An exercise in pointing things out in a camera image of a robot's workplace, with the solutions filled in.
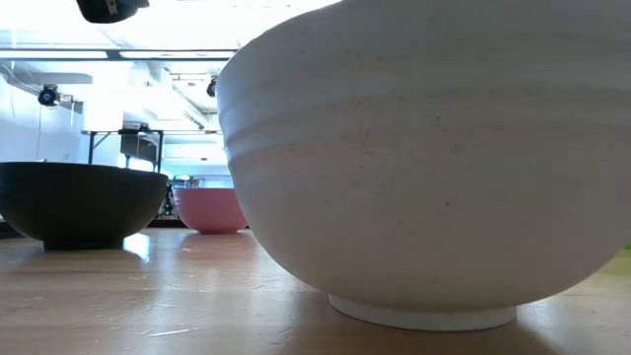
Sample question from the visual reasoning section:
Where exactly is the round black ceiling camera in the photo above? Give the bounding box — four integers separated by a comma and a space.
37, 84, 62, 107

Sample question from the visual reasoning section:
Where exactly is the dark cluttered shelf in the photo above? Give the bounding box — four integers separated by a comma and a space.
157, 179, 178, 221

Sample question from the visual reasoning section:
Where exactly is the large teal bowl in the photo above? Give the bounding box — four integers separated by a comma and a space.
0, 161, 170, 251

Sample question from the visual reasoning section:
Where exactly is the white ceiling duct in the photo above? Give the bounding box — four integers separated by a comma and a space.
0, 71, 94, 86

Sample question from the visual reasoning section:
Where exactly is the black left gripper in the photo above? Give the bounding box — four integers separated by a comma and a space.
75, 0, 151, 25

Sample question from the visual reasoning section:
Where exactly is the small red plastic bowl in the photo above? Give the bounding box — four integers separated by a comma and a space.
172, 186, 249, 236

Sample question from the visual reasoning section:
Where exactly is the large white bowl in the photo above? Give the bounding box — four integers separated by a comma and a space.
215, 0, 631, 332

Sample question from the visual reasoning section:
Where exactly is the dark box under background table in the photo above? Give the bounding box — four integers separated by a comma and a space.
120, 135, 160, 164

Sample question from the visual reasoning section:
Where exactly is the black device on background table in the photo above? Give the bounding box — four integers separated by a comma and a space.
117, 120, 150, 136

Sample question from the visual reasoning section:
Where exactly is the black-legged background table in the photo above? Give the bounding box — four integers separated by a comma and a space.
80, 128, 224, 174

